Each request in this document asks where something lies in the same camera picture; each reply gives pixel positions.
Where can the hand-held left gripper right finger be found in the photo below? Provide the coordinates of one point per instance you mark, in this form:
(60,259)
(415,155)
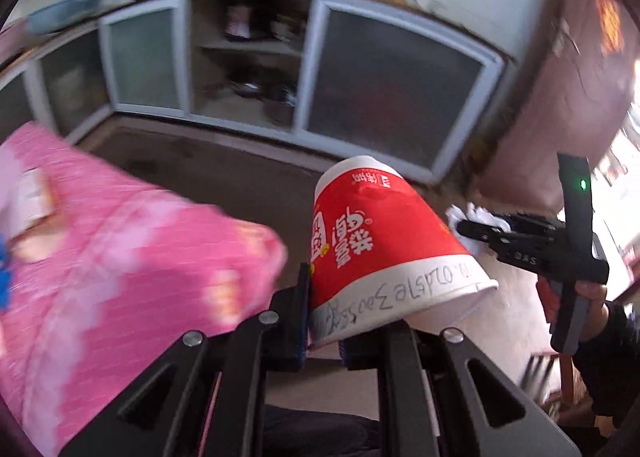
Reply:
(352,354)

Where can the pink box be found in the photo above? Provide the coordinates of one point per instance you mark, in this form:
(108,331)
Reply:
(237,22)

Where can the person's dark trousers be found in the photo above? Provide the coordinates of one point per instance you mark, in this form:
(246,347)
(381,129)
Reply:
(320,429)

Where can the white glass door cabinet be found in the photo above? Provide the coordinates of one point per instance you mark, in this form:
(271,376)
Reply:
(390,87)

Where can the person's right forearm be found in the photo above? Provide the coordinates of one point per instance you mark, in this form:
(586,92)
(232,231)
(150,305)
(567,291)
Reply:
(612,362)

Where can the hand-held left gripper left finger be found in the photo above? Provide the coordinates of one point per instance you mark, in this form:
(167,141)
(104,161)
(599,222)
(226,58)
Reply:
(299,322)

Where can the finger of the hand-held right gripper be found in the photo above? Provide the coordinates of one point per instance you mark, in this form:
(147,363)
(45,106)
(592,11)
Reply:
(480,233)
(532,223)

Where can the red paper cup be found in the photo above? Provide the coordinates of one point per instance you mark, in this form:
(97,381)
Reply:
(380,247)

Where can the white paper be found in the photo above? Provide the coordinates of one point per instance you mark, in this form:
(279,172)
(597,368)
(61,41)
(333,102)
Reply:
(457,214)

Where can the pink printed blanket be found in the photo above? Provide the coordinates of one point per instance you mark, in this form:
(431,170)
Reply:
(125,267)

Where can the person's right hand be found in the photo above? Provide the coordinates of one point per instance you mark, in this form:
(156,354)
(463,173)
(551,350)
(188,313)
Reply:
(595,299)

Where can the red door decoration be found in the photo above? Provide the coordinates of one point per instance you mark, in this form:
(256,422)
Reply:
(610,22)

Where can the red wooden door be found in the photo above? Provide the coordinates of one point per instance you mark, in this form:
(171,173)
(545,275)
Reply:
(565,87)

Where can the blue plastic basin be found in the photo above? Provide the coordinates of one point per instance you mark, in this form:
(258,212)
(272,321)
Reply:
(70,12)

